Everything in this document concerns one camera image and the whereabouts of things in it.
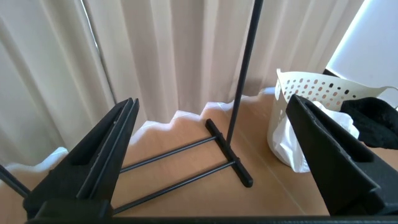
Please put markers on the white laundry basket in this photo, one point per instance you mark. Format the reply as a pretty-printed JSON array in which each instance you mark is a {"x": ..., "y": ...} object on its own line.
[{"x": 311, "y": 85}]

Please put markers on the black clothes rack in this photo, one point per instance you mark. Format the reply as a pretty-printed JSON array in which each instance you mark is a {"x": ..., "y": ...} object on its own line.
[{"x": 245, "y": 62}]

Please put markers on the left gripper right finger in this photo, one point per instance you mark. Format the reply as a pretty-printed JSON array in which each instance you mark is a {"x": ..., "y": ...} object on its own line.
[{"x": 342, "y": 174}]

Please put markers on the black garment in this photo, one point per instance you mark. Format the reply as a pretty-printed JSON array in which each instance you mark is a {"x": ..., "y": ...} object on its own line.
[{"x": 373, "y": 121}]

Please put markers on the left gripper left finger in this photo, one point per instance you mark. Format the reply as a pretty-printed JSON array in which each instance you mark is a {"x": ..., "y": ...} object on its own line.
[{"x": 62, "y": 186}]

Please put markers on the beige curtain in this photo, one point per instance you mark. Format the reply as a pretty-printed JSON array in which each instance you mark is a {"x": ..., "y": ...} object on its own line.
[{"x": 171, "y": 62}]

